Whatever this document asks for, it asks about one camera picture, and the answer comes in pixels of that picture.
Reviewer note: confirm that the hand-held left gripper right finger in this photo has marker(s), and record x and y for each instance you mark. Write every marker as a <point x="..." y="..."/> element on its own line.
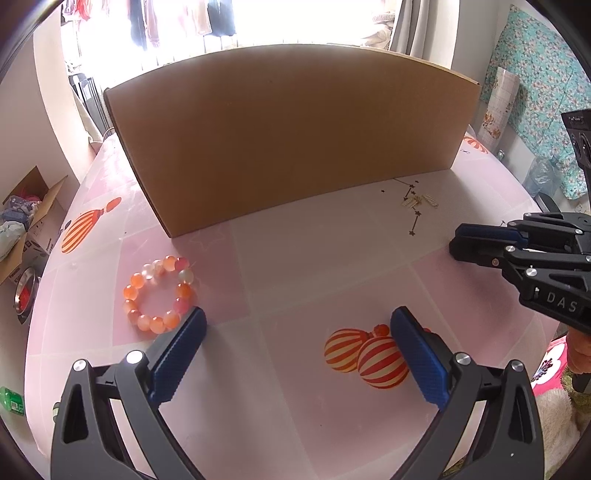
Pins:
<point x="422" y="360"/>

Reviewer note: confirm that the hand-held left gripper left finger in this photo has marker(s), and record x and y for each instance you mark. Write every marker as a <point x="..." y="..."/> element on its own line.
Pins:
<point x="178" y="360"/>

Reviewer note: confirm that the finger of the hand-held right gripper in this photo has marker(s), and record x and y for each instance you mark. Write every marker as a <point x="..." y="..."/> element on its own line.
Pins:
<point x="475" y="253"/>
<point x="489" y="233"/>

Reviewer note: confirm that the brown cardboard box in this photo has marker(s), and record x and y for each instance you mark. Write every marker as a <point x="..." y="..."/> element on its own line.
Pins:
<point x="286" y="134"/>

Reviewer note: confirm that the person's right hand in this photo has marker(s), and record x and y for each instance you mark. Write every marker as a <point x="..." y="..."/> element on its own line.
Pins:
<point x="581" y="350"/>

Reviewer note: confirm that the pink floral cloth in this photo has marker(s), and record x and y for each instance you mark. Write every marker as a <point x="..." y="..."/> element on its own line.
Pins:
<point x="551" y="364"/>

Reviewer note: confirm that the small pale staple strip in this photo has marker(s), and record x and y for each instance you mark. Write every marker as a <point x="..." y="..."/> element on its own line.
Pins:
<point x="430" y="201"/>
<point x="410" y="202"/>

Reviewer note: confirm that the white fluffy cloth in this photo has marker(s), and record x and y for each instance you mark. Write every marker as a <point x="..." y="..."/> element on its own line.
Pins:
<point x="558" y="424"/>

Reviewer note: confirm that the white orange printed sheet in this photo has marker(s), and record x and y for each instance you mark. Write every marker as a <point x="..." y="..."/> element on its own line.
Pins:
<point x="501" y="101"/>

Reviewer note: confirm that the metal bowl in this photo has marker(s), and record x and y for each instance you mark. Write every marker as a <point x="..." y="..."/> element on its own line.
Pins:
<point x="25" y="295"/>

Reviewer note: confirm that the green plastic bottle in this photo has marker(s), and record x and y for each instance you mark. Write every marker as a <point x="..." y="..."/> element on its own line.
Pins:
<point x="11" y="401"/>

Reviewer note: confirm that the teal floral cloth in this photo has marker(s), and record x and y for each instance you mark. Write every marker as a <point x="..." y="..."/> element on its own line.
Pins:
<point x="540" y="69"/>

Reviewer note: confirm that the cardboard box of clothes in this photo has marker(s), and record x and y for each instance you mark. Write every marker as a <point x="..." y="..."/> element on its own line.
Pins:
<point x="23" y="240"/>

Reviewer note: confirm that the grey curtain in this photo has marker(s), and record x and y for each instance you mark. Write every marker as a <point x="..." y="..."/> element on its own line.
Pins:
<point x="420" y="27"/>

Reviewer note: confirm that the black folding rack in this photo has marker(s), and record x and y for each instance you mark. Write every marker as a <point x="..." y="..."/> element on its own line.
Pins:
<point x="90" y="101"/>

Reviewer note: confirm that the row of hanging clothes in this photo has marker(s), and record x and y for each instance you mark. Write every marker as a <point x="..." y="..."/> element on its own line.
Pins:
<point x="147" y="18"/>

